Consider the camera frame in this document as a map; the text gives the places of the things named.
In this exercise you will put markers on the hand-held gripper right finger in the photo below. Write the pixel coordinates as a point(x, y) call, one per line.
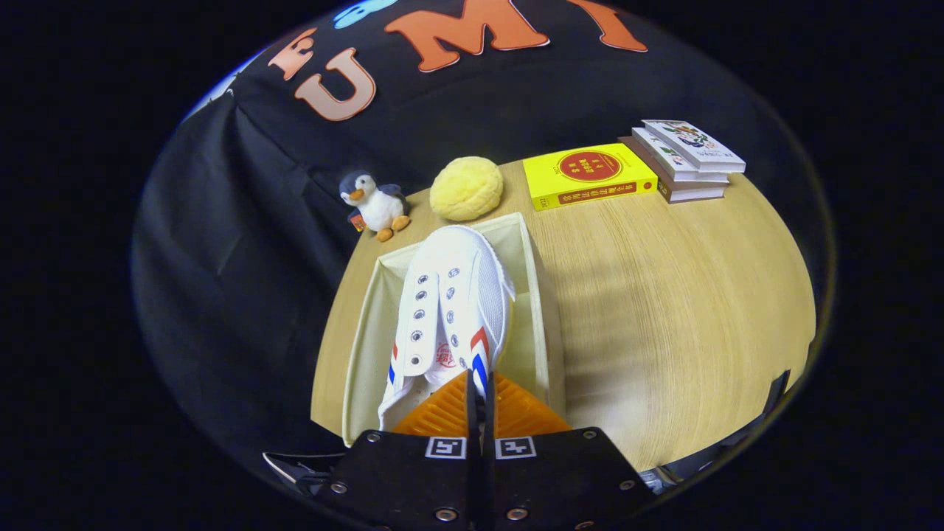
point(495, 487)

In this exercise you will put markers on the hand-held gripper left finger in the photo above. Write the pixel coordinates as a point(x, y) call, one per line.
point(472, 487)

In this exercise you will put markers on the beige fabric storage box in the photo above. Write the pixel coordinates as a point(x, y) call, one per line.
point(369, 346)

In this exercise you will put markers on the white canvas shoe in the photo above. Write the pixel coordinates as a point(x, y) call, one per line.
point(457, 295)

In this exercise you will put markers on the penguin plush toy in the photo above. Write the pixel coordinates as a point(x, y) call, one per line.
point(380, 208)

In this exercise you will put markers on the yellow round plush bun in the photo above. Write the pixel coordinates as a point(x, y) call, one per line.
point(466, 188)

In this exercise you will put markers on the yellow book with red circle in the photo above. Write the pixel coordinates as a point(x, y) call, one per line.
point(546, 181)

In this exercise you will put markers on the brown book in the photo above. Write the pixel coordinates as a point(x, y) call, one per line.
point(693, 195)

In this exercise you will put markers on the white book with illustrated cover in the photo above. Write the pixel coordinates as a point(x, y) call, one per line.
point(689, 140)

